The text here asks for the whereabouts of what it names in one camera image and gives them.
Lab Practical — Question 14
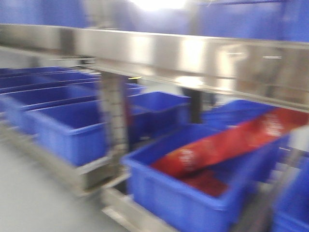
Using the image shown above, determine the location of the blue middle rear bin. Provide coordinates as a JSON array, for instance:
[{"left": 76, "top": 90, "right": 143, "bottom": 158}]
[{"left": 129, "top": 91, "right": 190, "bottom": 141}]

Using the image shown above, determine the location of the red snack package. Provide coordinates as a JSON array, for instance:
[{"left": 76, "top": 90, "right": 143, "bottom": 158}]
[{"left": 151, "top": 107, "right": 309, "bottom": 179}]

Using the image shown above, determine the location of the blue front left shelf bin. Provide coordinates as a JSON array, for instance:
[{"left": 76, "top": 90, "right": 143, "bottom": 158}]
[{"left": 27, "top": 100, "right": 109, "bottom": 167}]

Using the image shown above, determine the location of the blue bin with red package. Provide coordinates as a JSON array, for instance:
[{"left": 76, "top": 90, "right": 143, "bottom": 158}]
[{"left": 122, "top": 124, "right": 290, "bottom": 232}]

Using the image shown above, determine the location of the blue lower left bin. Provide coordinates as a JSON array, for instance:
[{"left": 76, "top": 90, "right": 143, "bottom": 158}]
[{"left": 271, "top": 154, "right": 309, "bottom": 232}]

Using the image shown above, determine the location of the metal rack upright post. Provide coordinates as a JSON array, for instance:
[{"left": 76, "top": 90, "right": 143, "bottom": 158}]
[{"left": 100, "top": 71, "right": 129, "bottom": 170}]

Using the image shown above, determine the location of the stainless steel shelf front rail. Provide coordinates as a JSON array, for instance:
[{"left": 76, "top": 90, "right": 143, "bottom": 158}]
[{"left": 0, "top": 24, "right": 309, "bottom": 112}]

